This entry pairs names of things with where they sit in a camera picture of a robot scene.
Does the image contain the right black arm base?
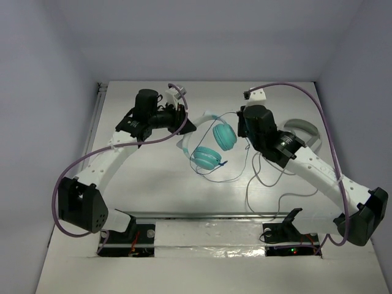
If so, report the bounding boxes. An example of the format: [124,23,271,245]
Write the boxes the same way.
[259,208,321,257]

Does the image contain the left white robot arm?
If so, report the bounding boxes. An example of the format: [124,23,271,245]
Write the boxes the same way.
[51,84,196,241]

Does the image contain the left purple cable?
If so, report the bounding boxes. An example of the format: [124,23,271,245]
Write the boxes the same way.
[52,82,189,255]

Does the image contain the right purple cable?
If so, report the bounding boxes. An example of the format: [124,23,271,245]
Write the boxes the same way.
[249,82,350,257]

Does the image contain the grey headphones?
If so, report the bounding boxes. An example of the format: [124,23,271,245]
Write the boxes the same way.
[283,119,322,154]

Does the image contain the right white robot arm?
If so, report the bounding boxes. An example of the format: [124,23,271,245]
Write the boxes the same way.
[237,105,388,246]

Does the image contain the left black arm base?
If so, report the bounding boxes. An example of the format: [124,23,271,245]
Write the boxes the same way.
[97,224,156,258]

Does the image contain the teal headphones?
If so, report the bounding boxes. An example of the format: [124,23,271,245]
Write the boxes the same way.
[177,111,237,171]

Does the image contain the purple cable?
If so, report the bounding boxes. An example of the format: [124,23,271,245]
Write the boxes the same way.
[52,82,189,255]
[249,82,350,257]

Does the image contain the grey headphone cable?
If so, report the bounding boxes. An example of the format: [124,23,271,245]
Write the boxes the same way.
[244,151,319,222]

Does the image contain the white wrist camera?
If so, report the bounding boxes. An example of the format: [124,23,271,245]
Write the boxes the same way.
[164,83,187,108]
[243,88,266,107]

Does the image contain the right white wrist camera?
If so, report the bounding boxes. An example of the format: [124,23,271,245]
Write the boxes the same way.
[243,88,266,107]

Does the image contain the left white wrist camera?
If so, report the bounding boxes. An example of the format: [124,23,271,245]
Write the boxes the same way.
[164,83,187,108]

